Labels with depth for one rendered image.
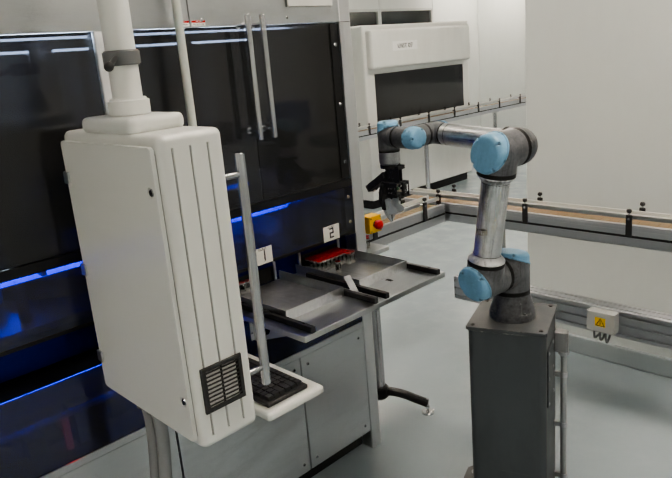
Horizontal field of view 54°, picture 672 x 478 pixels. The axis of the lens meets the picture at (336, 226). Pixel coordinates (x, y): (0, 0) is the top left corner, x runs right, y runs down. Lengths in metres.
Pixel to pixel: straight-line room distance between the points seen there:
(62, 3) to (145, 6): 0.24
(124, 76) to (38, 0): 0.39
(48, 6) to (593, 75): 2.49
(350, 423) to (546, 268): 1.52
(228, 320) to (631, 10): 2.47
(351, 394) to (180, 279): 1.48
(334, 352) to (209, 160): 1.37
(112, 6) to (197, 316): 0.73
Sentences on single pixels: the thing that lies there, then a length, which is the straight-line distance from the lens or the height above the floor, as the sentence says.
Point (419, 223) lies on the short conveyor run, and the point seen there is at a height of 0.88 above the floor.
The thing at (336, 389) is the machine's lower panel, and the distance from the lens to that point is 2.77.
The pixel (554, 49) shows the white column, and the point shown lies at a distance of 3.60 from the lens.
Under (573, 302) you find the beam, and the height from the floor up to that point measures 0.54.
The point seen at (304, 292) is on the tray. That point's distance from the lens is 2.35.
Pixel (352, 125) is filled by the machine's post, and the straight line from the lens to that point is 2.60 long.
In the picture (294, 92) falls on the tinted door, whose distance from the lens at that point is 2.41.
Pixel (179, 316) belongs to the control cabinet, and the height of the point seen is 1.14.
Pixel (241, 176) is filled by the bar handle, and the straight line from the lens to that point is 1.58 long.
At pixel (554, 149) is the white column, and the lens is 3.65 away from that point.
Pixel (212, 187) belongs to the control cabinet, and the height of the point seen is 1.42.
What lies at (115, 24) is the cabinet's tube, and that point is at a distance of 1.66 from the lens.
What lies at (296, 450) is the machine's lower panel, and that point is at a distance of 2.72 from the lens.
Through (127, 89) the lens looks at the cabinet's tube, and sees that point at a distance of 1.66.
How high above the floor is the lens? 1.68
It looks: 14 degrees down
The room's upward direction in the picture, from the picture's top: 5 degrees counter-clockwise
